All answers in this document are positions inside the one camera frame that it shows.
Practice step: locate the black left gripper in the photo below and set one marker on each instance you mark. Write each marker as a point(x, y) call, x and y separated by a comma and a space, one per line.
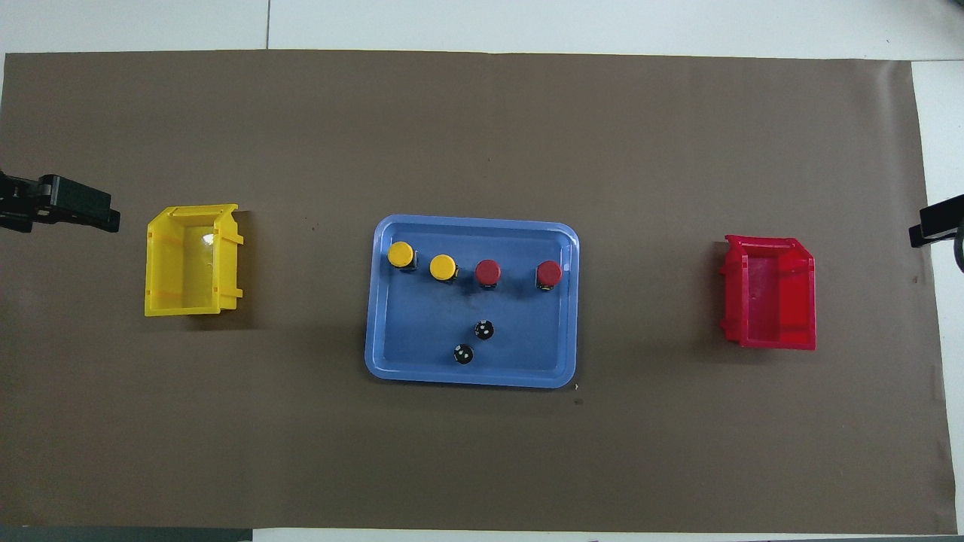
point(19, 203)

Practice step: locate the yellow push button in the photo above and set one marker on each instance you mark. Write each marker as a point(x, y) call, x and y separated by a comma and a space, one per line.
point(401, 254)
point(443, 266)

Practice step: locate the red push button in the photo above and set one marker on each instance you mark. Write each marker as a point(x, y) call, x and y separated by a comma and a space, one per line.
point(549, 272)
point(488, 271)

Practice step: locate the yellow plastic bin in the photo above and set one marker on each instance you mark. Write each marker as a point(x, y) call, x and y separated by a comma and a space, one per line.
point(181, 290)

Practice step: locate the red plastic bin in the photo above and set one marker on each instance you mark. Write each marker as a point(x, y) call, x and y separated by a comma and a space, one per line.
point(768, 301)

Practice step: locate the black cylindrical capacitor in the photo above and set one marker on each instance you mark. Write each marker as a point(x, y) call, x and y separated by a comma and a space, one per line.
point(484, 330)
point(463, 354)

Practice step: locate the brown paper table mat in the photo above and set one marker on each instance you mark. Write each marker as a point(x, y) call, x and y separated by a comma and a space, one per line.
point(482, 113)

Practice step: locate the blue plastic tray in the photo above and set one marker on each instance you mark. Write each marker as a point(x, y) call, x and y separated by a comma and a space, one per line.
point(527, 346)

